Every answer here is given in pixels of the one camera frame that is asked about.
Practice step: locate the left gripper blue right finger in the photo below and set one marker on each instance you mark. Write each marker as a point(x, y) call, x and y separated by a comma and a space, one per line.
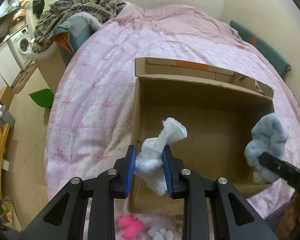
point(167, 170)

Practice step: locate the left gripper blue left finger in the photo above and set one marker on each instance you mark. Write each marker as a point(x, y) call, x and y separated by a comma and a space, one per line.
point(129, 167)

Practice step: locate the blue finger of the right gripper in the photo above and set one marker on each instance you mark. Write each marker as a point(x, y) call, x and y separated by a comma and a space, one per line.
point(285, 170)

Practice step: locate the white sock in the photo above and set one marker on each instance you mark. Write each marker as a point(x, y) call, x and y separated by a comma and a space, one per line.
point(149, 162)

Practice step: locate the light blue fluffy sock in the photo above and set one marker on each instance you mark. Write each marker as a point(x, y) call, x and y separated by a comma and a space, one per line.
point(270, 136)

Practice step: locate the pink rubber toy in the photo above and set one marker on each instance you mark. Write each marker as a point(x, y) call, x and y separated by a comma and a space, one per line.
point(131, 225)

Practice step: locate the person's right hand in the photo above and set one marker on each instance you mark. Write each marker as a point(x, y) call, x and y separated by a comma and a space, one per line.
point(289, 225)

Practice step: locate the pink quilted bed cover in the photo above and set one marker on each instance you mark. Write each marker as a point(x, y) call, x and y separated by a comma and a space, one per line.
point(91, 123)

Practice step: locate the open brown cardboard box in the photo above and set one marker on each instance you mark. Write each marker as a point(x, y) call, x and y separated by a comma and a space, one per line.
point(218, 107)

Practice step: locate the green plastic dustpan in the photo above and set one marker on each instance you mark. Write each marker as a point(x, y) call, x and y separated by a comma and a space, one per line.
point(43, 98)

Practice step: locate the teal headboard cushion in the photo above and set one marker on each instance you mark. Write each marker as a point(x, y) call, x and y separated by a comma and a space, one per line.
point(274, 58)

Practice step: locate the brown door mat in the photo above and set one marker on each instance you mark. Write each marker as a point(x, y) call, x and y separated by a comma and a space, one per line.
point(23, 78)

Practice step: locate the grey trash bin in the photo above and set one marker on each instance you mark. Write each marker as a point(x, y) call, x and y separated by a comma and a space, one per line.
point(6, 117)

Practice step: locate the white kitchen cabinet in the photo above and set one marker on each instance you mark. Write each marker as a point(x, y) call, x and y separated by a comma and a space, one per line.
point(9, 68)

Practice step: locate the patterned knit blanket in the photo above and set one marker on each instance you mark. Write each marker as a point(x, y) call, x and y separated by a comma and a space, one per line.
point(96, 12)

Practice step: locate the white washing machine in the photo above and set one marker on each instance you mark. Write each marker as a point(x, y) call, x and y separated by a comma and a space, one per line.
point(19, 44)

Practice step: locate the black hanging garment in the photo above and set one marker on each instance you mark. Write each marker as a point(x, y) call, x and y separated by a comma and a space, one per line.
point(38, 7)

